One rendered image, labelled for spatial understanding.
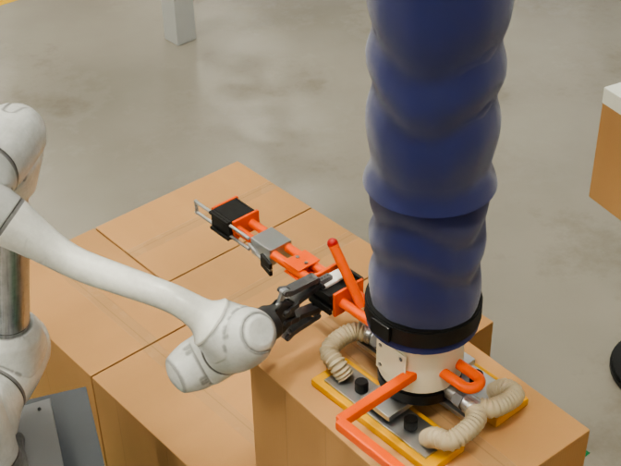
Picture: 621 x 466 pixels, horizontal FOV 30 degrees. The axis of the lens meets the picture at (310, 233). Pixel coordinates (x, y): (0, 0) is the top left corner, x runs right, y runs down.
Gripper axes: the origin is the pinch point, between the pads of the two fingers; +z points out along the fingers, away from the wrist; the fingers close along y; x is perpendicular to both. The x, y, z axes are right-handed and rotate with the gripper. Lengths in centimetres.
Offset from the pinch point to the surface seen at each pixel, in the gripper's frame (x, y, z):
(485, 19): 38, -76, -2
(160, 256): -109, 66, 25
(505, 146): -135, 121, 224
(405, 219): 30.0, -37.7, -9.5
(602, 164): -29, 44, 140
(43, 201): -238, 120, 49
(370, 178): 21.7, -42.3, -10.0
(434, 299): 34.6, -20.8, -5.9
